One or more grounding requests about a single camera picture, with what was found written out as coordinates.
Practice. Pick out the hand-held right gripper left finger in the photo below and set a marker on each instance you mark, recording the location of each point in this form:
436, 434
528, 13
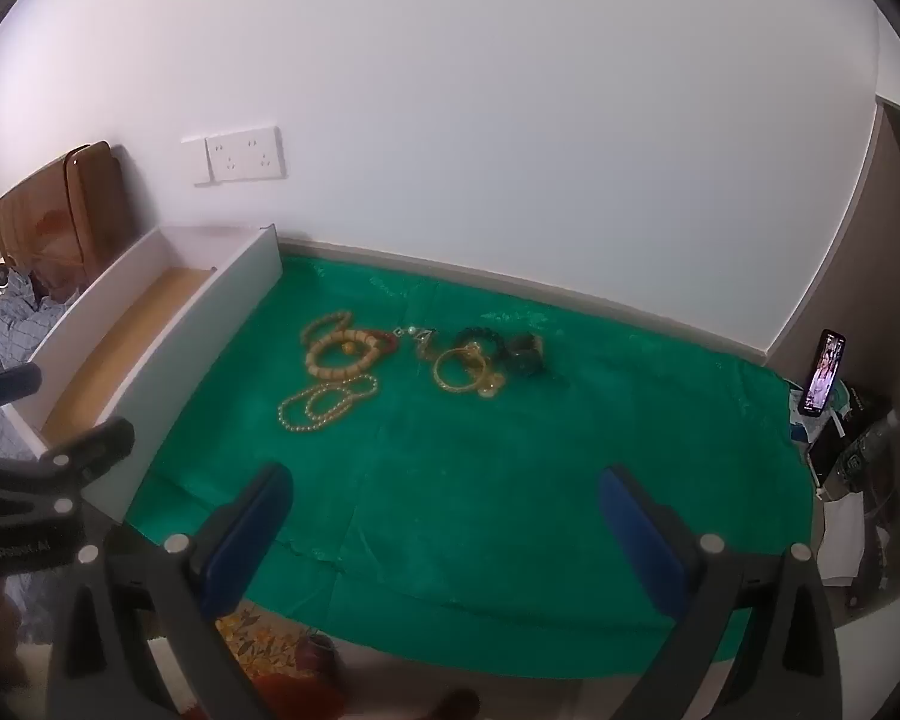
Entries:
251, 532

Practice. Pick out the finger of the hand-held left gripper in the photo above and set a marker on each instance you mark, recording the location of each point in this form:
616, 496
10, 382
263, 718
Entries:
97, 446
7, 384

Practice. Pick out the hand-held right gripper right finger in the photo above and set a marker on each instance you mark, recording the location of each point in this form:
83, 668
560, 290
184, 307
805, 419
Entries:
637, 532

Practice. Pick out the white drawer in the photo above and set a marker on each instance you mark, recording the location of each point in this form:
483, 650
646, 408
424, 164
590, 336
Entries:
195, 345

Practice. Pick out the dark green bangle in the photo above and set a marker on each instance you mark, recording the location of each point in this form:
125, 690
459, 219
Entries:
529, 371

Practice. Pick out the gold bangle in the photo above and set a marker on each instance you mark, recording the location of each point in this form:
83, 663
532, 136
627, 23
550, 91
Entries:
439, 379

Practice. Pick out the silver pendant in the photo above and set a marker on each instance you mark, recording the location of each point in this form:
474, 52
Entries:
422, 341

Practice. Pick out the blue grey patterned bedding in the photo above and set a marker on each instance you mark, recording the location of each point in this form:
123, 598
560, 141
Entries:
15, 322

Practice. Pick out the orange floral cloth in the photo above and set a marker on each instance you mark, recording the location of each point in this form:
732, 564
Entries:
262, 637

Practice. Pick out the white round gadget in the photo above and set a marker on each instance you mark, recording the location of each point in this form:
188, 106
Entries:
2, 273

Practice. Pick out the green cloth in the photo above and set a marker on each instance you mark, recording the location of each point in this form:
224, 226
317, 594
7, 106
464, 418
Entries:
457, 502

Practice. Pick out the white paper bag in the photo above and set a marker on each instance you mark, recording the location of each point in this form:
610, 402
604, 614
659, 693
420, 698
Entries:
844, 540

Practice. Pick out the black smartphone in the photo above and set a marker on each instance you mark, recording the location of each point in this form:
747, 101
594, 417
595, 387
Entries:
825, 375

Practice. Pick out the black box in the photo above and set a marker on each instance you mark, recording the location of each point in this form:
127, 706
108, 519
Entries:
859, 427

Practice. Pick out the white blank wall plate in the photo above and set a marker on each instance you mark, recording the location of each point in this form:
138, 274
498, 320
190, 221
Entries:
196, 162

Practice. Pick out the white wall socket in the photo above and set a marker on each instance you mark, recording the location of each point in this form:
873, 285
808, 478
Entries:
246, 153

